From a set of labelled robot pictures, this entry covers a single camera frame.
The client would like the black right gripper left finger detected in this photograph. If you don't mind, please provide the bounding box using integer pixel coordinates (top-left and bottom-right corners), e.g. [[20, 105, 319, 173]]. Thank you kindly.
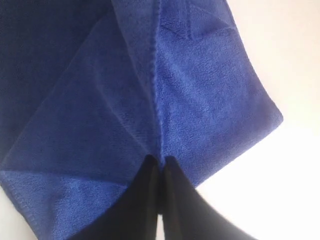
[[72, 155, 160, 240]]

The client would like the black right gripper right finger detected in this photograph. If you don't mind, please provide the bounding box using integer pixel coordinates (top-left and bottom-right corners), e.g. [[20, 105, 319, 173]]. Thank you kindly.
[[161, 156, 253, 240]]

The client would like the blue microfibre towel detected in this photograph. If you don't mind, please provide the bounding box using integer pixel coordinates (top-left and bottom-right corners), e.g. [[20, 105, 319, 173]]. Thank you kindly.
[[0, 0, 283, 240]]

